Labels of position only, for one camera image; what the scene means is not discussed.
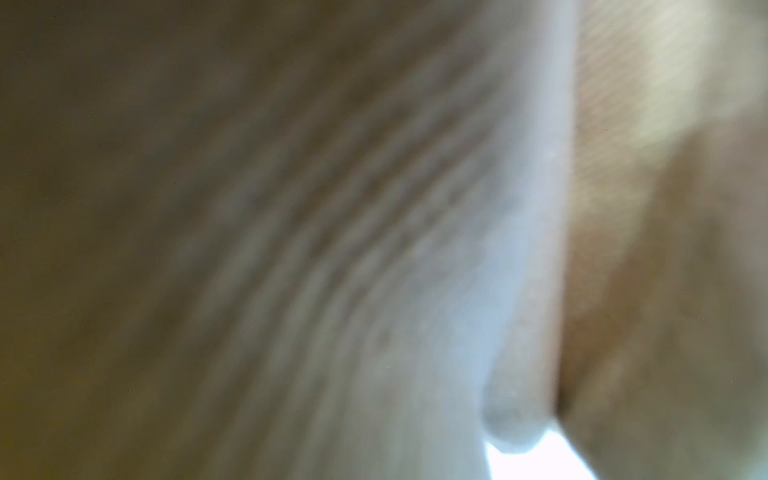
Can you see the khaki long pants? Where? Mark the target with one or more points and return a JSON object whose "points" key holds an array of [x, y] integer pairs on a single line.
{"points": [[367, 239]]}

